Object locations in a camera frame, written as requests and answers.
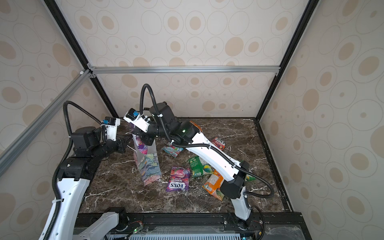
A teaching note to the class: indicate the purple Fox's berries packet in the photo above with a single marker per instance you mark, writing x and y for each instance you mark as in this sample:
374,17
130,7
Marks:
139,145

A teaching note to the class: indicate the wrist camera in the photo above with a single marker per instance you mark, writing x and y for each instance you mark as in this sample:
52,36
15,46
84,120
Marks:
134,117
109,128

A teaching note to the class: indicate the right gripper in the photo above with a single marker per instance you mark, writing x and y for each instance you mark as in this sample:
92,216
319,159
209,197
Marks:
142,135

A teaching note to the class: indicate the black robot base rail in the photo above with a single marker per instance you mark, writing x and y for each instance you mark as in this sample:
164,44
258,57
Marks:
212,226

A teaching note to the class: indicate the horizontal aluminium frame bar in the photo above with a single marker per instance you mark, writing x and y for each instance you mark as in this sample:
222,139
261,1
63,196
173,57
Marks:
185,70

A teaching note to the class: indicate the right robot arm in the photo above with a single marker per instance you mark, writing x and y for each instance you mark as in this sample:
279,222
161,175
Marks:
156,120

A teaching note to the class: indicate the yellow green Fox's packet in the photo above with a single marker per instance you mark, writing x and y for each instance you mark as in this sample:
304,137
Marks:
250,177

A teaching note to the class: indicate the pink purple Fox's packet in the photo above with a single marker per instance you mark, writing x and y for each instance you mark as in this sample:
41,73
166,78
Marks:
179,179

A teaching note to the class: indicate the left black frame post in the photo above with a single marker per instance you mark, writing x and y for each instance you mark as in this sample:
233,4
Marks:
66,30

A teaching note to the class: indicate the white paper bag colourful print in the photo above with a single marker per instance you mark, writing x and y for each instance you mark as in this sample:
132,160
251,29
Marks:
148,165

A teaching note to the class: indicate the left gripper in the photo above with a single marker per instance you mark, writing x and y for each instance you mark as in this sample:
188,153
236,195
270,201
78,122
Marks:
123,142

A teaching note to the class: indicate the right black frame post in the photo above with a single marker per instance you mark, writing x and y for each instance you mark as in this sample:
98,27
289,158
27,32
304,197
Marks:
302,25

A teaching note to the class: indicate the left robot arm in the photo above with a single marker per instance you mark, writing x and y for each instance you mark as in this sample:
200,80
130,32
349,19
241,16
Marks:
87,148

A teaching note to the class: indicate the green tea candy packet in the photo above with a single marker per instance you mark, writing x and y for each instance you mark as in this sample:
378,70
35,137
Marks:
199,167

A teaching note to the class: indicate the diagonal aluminium frame bar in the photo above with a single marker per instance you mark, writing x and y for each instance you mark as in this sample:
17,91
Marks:
26,137

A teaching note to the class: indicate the teal red Fox's packet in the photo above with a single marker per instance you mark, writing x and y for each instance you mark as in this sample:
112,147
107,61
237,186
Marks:
172,150

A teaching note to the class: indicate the red yellow Fox's fruits packet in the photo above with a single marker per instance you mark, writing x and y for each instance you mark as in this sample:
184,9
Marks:
219,143

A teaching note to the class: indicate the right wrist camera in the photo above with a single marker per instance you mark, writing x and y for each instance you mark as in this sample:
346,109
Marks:
134,117

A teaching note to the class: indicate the black frame post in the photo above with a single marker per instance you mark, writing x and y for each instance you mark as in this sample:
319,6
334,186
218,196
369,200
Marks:
66,30
302,25

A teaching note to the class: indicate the large orange snack packet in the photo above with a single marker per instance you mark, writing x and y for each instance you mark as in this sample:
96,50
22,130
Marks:
213,184

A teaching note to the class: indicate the orange snack packet far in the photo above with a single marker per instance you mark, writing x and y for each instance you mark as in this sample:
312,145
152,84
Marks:
197,126

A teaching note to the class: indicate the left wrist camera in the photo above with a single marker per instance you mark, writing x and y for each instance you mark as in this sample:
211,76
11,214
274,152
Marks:
109,128

